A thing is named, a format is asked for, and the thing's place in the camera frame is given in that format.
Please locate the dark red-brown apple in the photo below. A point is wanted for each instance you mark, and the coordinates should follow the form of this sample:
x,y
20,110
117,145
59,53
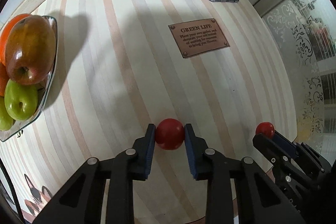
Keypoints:
x,y
30,50

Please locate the large orange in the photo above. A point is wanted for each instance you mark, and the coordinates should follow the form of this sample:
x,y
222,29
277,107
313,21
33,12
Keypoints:
x,y
6,31

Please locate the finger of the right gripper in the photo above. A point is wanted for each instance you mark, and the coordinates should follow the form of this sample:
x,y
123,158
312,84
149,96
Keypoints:
x,y
308,159
279,158

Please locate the green apple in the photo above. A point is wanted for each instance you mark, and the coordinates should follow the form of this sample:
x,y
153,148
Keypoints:
x,y
6,122
21,101

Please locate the striped cat table mat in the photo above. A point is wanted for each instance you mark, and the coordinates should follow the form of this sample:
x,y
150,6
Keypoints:
x,y
123,64

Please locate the dark brown round fruit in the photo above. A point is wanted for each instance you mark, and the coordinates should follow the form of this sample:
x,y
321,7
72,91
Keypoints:
x,y
3,79

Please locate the frosted glass sliding door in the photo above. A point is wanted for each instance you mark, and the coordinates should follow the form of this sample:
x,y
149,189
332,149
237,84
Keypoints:
x,y
304,31

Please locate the floral ceramic fruit plate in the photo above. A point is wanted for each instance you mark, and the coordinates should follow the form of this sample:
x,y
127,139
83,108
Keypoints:
x,y
43,92

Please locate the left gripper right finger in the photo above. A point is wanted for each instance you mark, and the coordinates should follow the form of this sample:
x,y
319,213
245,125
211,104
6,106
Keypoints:
x,y
258,198

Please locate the small red cherry tomato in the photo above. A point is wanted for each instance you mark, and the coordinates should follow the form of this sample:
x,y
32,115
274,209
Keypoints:
x,y
266,129

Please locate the left green apple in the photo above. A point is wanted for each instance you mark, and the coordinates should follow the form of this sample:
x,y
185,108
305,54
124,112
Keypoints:
x,y
6,122

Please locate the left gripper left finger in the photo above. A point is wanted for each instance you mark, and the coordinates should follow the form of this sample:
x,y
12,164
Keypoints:
x,y
80,199

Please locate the right green apple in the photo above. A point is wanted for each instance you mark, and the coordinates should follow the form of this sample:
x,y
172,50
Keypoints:
x,y
21,101

